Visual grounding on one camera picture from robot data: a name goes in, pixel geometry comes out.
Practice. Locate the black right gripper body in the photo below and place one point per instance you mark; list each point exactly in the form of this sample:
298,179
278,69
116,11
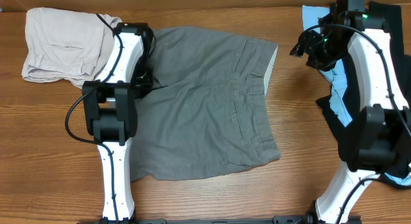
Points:
324,49

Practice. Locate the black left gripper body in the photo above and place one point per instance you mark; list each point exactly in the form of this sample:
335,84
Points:
144,75

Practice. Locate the grey shorts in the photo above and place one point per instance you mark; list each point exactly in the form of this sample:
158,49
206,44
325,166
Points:
207,113

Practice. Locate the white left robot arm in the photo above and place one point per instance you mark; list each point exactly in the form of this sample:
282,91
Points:
111,115

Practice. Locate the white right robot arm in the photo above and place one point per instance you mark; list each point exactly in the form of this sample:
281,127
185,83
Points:
379,136

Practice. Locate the light blue garment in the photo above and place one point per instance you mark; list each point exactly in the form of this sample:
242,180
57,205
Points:
340,89

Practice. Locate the beige folded shorts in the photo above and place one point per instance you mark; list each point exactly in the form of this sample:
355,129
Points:
66,45

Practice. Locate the black garment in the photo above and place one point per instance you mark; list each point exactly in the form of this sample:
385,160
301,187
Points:
337,121

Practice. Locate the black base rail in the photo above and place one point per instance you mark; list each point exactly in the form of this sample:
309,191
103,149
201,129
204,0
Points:
274,220

